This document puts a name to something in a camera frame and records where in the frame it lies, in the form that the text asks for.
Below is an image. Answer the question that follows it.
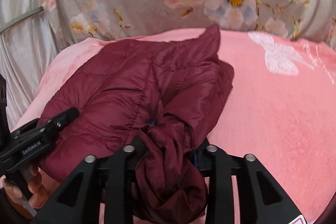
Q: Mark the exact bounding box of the maroon quilted puffer jacket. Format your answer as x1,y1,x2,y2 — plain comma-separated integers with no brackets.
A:
40,26,234,223

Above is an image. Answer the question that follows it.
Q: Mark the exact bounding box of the person's left hand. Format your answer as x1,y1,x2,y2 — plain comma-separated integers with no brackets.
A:
2,164,51,210

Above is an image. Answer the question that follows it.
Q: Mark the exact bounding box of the pink fleece blanket with bows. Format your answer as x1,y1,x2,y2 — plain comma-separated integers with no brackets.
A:
18,28,335,223

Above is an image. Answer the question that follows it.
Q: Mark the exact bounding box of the silver satin curtain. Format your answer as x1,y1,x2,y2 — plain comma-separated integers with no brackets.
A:
1,0,60,129

